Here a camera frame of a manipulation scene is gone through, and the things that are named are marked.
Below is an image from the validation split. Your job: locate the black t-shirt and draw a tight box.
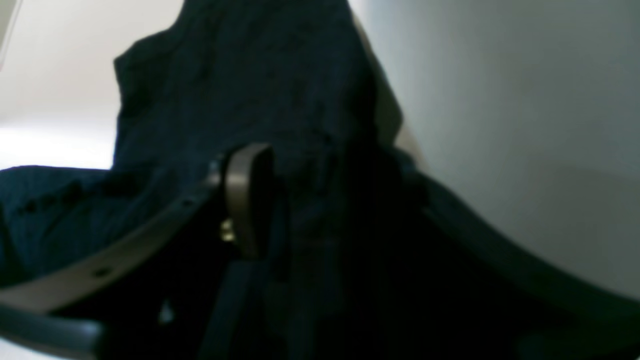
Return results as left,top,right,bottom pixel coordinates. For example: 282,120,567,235
0,0,431,360

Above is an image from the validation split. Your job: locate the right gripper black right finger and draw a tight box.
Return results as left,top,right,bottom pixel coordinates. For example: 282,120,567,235
400,162,639,360

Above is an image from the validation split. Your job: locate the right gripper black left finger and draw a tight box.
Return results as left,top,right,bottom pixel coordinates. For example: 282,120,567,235
1,144,275,360

